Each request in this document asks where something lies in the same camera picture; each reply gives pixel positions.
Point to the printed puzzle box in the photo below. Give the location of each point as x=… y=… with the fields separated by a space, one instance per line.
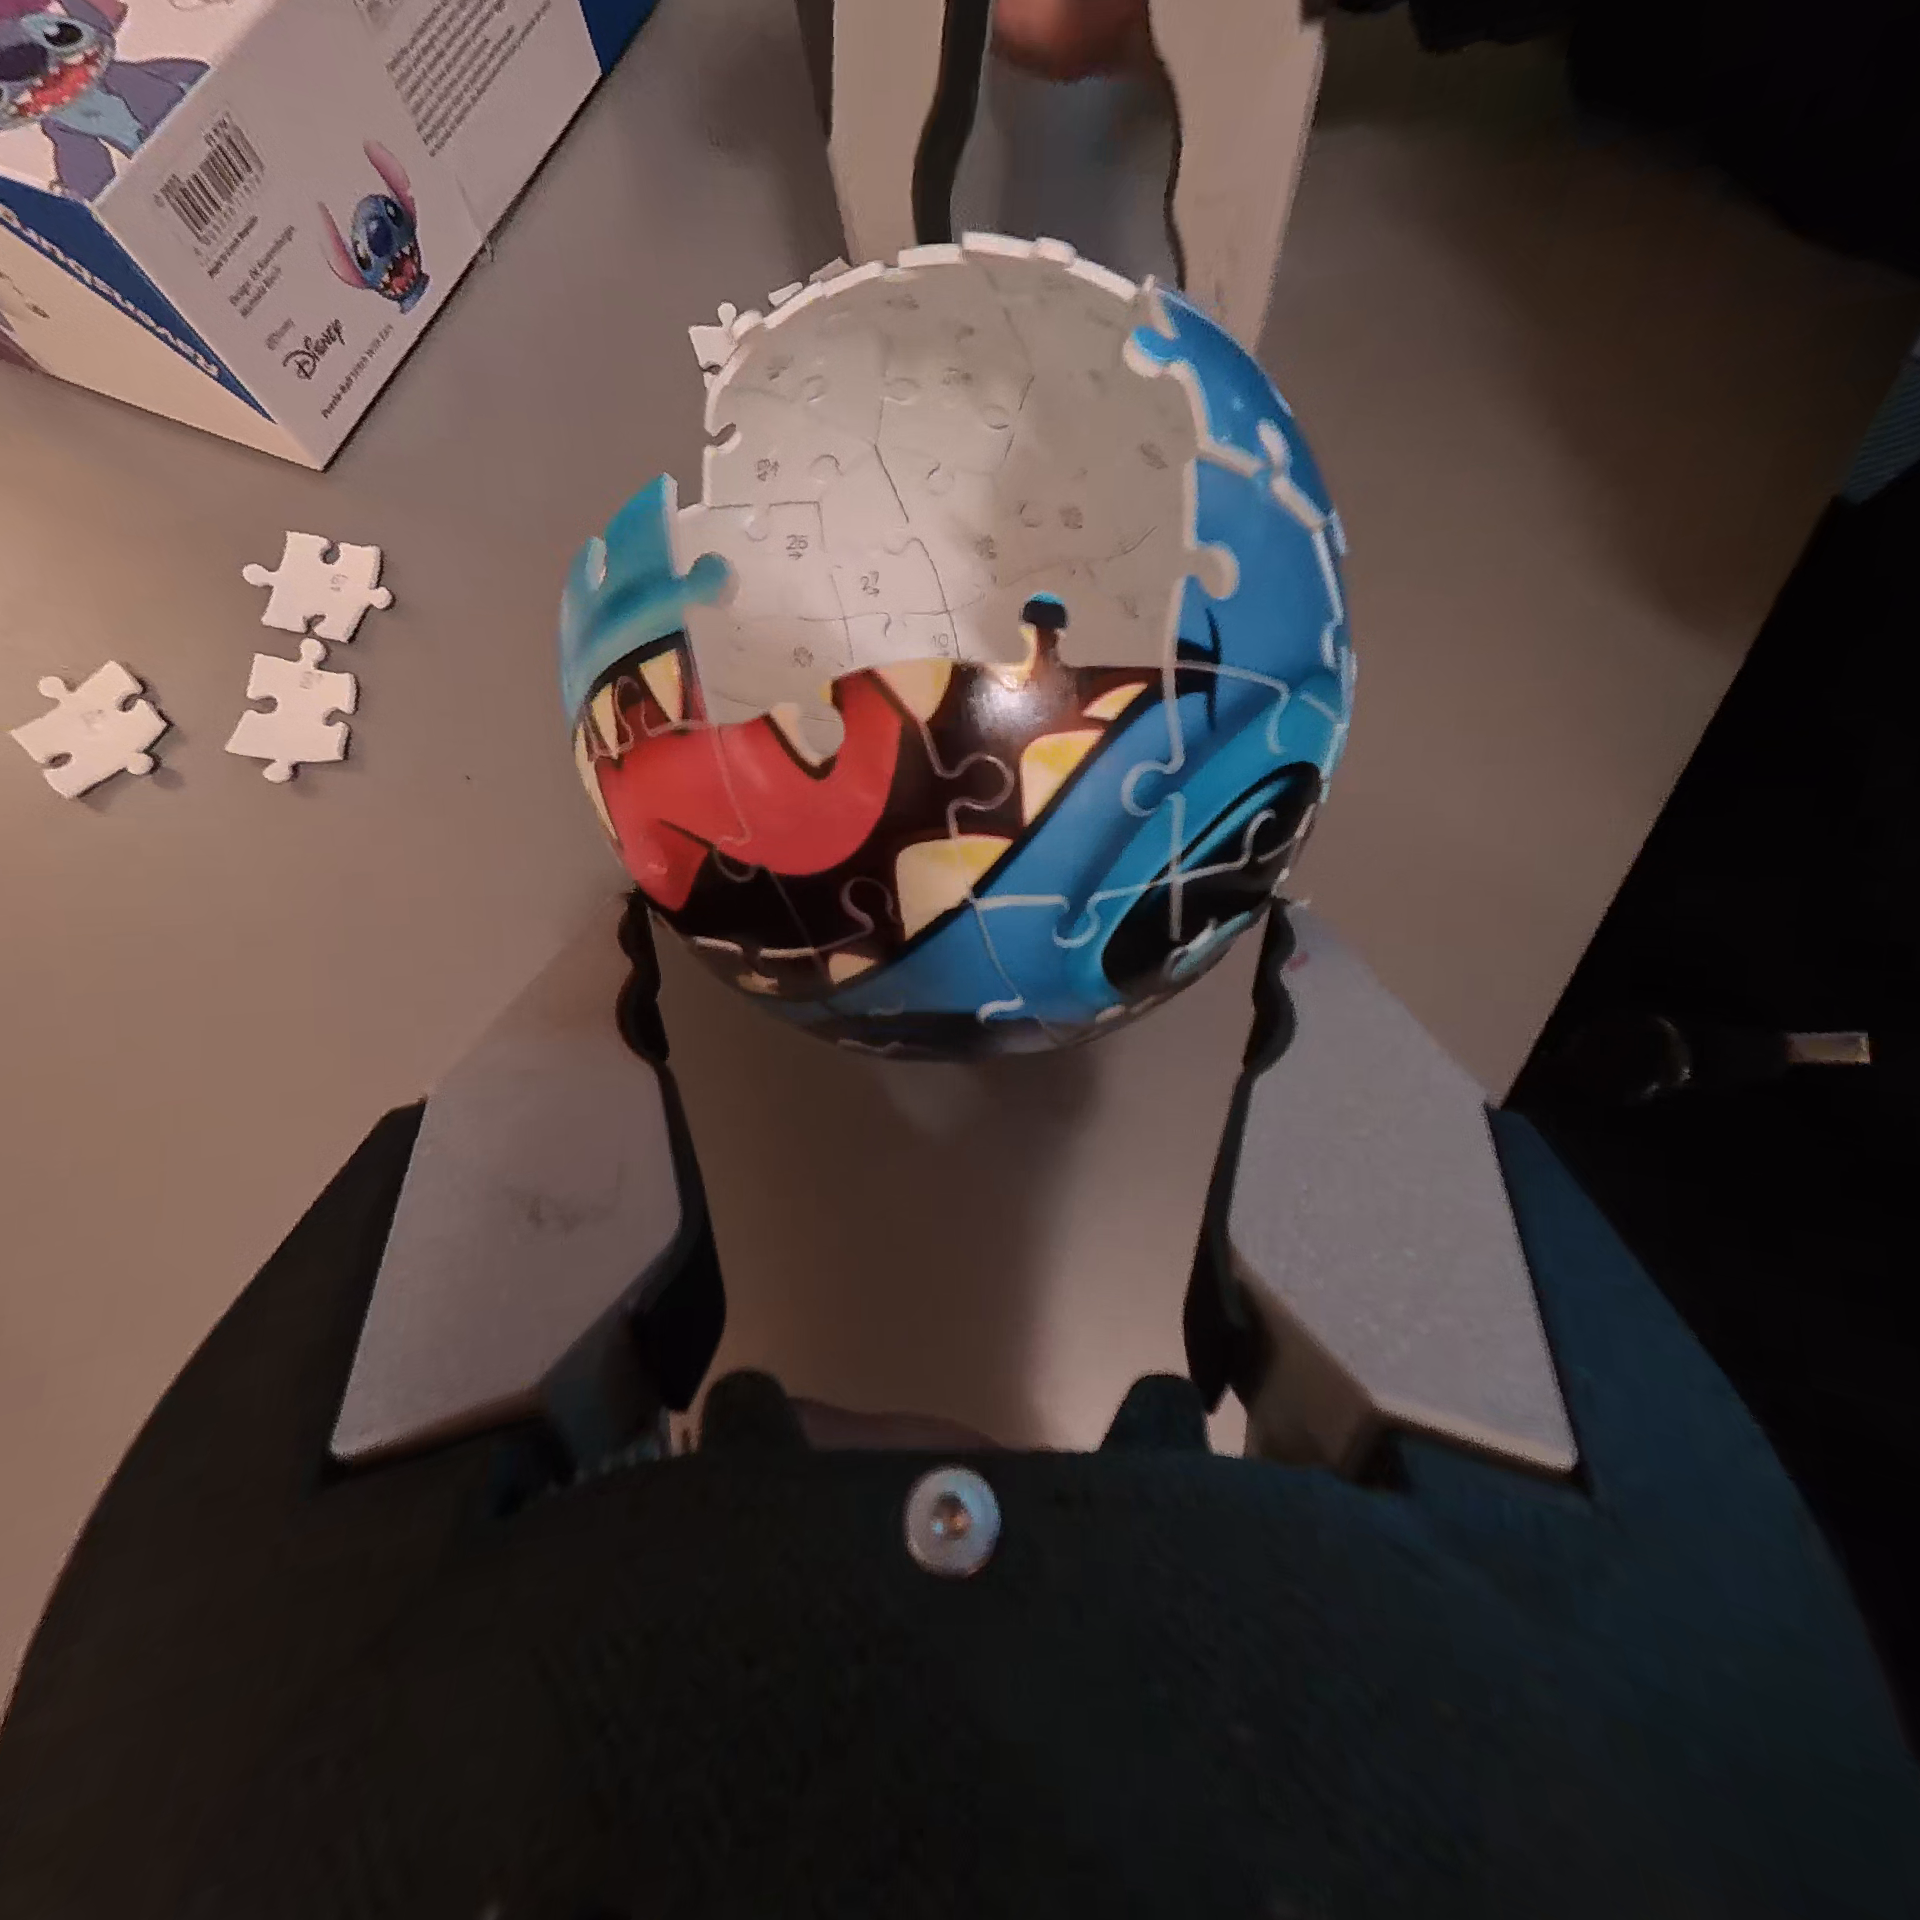
x=225 y=196

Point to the person's right hand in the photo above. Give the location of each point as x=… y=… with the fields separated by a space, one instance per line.
x=1066 y=30

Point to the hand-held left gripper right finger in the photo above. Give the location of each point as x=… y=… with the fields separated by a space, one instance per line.
x=1381 y=1228

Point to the blue puzzle ball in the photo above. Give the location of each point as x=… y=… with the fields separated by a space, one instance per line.
x=961 y=839

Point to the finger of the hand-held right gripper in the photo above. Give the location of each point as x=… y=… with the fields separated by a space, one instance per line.
x=1245 y=150
x=878 y=119

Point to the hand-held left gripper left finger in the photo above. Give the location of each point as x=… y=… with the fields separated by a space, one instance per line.
x=512 y=1260

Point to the white puzzle piece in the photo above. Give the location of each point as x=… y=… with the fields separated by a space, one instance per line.
x=294 y=707
x=319 y=567
x=90 y=727

